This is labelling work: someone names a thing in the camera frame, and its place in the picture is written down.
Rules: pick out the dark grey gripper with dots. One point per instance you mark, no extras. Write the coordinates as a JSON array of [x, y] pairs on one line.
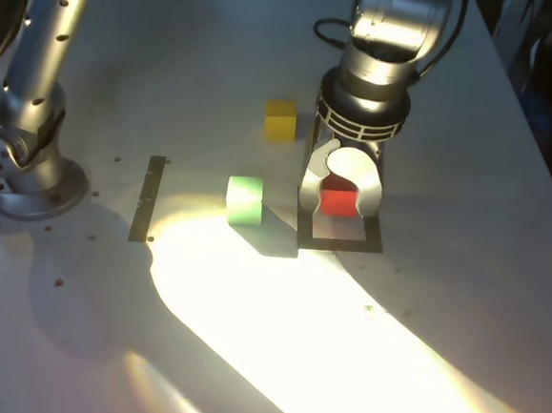
[[377, 153]]

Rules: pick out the red cube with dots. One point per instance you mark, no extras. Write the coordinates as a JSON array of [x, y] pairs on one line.
[[338, 203]]

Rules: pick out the yellow cube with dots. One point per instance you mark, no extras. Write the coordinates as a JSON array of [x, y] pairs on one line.
[[280, 123]]

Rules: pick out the green cube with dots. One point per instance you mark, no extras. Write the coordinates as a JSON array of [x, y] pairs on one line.
[[244, 204]]

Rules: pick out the black tape square outline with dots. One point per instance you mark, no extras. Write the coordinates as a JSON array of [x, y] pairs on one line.
[[340, 245]]

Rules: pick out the black tape strip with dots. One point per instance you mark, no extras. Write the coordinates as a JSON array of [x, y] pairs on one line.
[[146, 201]]

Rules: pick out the blue object beside table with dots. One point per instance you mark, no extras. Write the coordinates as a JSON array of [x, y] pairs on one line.
[[539, 112]]

